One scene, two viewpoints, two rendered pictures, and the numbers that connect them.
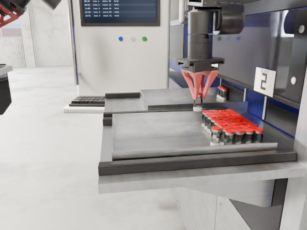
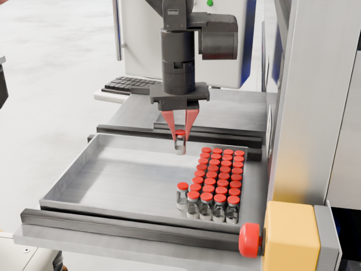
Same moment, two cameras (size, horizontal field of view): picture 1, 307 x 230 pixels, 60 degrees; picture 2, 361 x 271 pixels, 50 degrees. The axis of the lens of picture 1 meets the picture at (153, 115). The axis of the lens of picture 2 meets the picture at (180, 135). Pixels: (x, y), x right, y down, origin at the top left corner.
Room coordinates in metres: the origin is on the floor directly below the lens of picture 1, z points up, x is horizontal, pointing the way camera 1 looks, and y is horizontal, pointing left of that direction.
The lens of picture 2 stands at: (0.04, -0.32, 1.31)
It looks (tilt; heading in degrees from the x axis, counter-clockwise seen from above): 27 degrees down; 19
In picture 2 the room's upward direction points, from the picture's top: straight up
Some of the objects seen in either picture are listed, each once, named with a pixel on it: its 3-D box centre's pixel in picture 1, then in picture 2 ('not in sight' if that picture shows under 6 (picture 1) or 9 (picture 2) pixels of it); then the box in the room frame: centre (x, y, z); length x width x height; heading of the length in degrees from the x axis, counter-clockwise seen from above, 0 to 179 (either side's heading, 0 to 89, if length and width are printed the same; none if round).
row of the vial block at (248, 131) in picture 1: (233, 127); (224, 182); (0.63, -0.20, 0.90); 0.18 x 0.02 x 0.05; 8
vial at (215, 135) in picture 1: (215, 137); (182, 195); (0.57, -0.14, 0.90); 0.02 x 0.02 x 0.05
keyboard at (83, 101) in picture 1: (113, 101); (157, 89); (1.27, 0.20, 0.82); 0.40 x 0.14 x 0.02; 88
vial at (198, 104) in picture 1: (198, 102); (180, 143); (0.65, -0.11, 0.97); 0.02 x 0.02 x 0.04
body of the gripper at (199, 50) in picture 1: (199, 50); (178, 78); (0.64, -0.11, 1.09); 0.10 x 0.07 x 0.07; 113
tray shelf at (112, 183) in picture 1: (181, 121); (191, 150); (0.79, -0.09, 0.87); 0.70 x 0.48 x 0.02; 9
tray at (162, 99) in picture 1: (188, 99); (227, 113); (0.97, -0.13, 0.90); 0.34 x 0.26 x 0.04; 99
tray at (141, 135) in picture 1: (182, 133); (155, 178); (0.62, -0.07, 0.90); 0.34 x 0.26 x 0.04; 98
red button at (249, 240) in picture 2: not in sight; (254, 240); (0.40, -0.29, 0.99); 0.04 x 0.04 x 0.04; 9
